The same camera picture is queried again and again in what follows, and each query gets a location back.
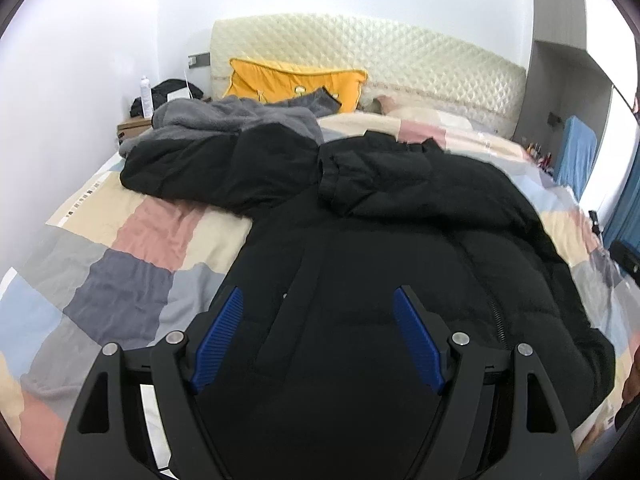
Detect blue curtain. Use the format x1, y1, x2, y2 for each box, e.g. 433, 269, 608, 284
604, 154, 640, 250

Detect white spray bottle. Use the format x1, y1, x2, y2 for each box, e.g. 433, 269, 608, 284
140, 76, 154, 119

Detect grey white wardrobe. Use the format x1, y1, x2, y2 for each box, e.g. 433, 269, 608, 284
514, 0, 638, 210

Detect grey fleece garment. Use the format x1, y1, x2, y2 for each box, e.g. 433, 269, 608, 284
119, 88, 342, 158

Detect wooden nightstand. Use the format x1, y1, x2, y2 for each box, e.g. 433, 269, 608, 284
116, 117, 152, 140

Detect black bag on nightstand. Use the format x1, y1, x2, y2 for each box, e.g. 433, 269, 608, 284
151, 78, 204, 110

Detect bottles on shelf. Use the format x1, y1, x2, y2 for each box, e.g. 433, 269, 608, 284
526, 143, 553, 176

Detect patchwork pastel bed quilt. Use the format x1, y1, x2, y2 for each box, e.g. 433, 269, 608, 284
1, 107, 639, 479

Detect cream quilted headboard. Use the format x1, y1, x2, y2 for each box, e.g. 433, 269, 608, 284
209, 14, 526, 139

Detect grey wall socket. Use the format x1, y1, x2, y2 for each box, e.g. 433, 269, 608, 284
188, 52, 210, 68

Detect black puffer jacket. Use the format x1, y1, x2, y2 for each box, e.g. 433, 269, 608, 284
120, 126, 615, 479

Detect yellow pillow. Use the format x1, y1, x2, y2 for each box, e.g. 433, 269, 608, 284
224, 58, 369, 113

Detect person's right hand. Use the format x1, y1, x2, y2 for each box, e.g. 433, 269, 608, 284
623, 361, 640, 405

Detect blue towel covered chair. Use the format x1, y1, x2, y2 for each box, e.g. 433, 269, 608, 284
554, 115, 598, 200

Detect black tripod device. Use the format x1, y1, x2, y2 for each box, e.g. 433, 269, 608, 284
588, 210, 601, 236

